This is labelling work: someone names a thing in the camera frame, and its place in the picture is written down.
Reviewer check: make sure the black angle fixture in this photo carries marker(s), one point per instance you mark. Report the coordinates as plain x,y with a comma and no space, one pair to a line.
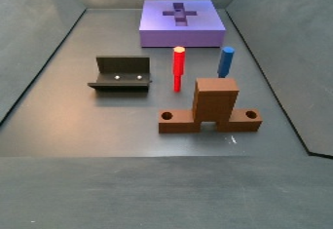
122,73

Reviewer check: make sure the purple board with cross slot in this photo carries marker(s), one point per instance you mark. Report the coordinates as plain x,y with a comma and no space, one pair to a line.
185,23

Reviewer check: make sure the brown bridge block with holes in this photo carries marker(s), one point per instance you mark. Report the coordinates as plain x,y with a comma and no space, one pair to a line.
213,106

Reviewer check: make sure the red hexagonal peg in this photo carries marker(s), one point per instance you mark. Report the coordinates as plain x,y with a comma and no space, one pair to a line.
178,66

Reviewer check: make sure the blue hexagonal peg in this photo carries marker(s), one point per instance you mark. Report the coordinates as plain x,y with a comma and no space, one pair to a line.
225,61

